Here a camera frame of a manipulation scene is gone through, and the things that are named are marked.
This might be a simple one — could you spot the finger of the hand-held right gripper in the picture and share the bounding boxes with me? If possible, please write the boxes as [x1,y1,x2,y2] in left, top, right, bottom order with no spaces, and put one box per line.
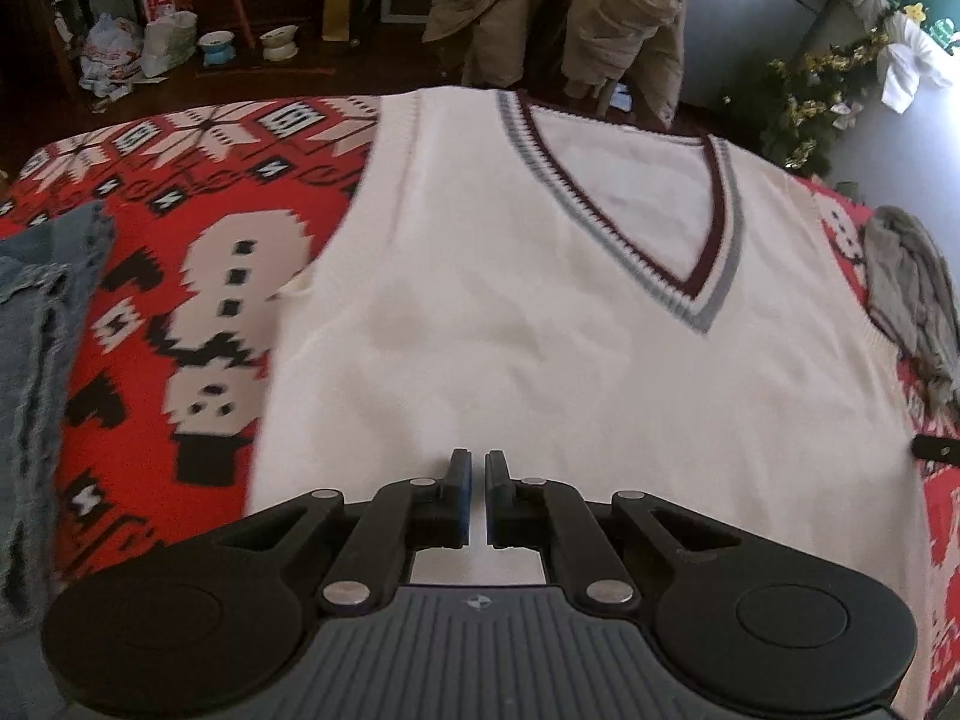
[911,431,960,466]

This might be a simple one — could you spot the grey shirt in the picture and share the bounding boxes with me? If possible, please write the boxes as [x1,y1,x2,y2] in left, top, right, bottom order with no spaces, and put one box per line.
[862,204,960,417]

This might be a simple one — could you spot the blue jeans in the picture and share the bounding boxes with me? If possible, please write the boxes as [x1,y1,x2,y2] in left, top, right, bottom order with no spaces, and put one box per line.
[0,199,113,720]

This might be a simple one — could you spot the small christmas tree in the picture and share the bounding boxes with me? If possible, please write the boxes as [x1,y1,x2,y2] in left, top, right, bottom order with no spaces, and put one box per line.
[724,30,893,181]

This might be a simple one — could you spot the cream knit striped vest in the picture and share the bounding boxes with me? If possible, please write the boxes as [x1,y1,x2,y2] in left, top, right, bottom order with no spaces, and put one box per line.
[247,86,935,720]

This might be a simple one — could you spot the red printed plastic bag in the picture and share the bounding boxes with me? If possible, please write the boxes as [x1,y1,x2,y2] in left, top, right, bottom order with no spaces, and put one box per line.
[79,13,145,95]

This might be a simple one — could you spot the beige puffer jacket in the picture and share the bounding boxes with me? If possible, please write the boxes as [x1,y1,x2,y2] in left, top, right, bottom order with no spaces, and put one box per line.
[421,0,687,132]

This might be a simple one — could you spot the white plastic bag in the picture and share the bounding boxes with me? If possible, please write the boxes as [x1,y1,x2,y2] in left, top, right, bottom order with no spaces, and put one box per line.
[142,9,197,77]

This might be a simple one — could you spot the grey refrigerator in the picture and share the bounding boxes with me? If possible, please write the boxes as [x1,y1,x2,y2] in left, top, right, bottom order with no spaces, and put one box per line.
[679,0,833,136]

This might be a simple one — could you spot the white ribbon bow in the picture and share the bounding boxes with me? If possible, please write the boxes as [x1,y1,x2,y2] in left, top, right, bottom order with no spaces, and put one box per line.
[877,15,953,117]

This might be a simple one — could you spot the red patterned blanket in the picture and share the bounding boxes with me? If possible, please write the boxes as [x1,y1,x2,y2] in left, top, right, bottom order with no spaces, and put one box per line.
[0,94,960,720]

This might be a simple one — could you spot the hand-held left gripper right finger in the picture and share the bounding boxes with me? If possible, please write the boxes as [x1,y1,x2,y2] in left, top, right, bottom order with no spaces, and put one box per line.
[484,448,747,608]

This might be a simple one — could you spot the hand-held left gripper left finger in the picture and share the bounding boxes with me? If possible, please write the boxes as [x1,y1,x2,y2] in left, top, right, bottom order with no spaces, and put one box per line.
[214,448,475,614]

